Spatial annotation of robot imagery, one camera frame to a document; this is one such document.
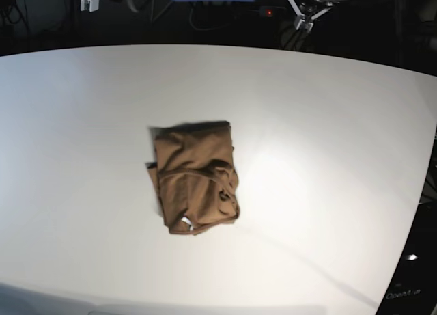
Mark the black power strip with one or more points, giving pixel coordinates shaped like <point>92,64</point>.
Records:
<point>270,11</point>

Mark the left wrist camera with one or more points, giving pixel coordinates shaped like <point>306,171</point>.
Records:
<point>303,23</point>

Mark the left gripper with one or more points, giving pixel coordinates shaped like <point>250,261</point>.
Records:
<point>307,4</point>

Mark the brown T-shirt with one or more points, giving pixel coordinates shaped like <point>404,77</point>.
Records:
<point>194,176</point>

